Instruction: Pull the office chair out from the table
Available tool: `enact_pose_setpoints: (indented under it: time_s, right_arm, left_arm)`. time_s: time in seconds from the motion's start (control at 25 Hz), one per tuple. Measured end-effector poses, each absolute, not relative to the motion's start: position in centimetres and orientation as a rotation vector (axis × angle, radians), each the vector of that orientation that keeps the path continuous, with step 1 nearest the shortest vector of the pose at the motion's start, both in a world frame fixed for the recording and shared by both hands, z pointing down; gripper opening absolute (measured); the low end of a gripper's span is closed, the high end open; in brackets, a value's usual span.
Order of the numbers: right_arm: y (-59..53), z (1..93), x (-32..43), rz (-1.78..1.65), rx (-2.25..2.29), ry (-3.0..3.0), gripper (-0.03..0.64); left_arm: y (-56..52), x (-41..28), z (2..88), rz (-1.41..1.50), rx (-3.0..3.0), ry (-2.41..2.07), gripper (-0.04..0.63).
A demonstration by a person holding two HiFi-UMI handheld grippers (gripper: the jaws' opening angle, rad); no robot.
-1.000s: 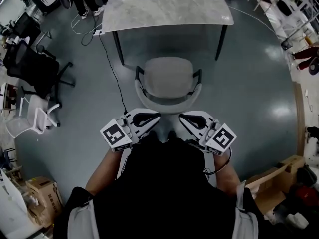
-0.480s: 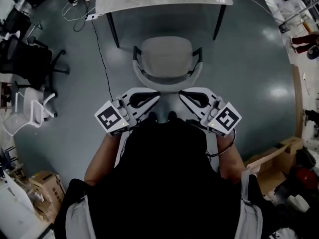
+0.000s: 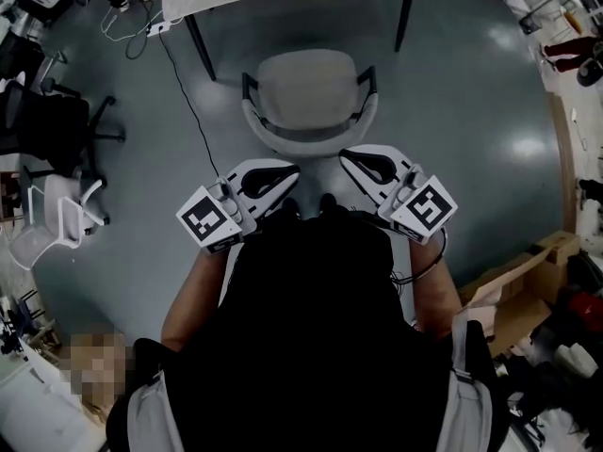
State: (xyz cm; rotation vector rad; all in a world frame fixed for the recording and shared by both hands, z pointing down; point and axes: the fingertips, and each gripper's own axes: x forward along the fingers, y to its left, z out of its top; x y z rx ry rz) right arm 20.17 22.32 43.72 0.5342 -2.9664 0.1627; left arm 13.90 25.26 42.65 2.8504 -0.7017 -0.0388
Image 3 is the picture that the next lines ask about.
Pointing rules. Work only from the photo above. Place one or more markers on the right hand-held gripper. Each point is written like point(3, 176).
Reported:
point(424, 205)

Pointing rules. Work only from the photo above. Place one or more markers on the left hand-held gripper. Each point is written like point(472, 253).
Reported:
point(212, 219)

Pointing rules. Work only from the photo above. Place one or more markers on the grey upholstered chair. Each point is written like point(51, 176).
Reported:
point(306, 92)

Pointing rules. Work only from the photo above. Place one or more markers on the person's right forearm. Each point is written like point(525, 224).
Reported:
point(435, 304)

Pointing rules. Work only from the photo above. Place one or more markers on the person's left forearm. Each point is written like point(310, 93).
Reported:
point(198, 299)

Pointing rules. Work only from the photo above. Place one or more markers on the white mesh chair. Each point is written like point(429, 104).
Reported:
point(52, 233)

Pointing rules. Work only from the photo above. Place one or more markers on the black office chair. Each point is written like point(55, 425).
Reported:
point(47, 125)

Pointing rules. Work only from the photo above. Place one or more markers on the person's left shoe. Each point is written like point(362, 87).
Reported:
point(290, 207)

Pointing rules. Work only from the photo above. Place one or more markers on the person's shoe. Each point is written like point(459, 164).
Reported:
point(290, 207)
point(328, 203)

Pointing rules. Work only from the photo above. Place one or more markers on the person's right shoe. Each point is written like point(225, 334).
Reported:
point(328, 203)

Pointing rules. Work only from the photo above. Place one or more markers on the person's black top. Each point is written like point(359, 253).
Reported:
point(306, 337)

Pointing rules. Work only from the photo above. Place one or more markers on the brown cardboard box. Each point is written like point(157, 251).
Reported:
point(513, 295)

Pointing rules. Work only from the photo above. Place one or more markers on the red bag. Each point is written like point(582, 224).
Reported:
point(586, 306)

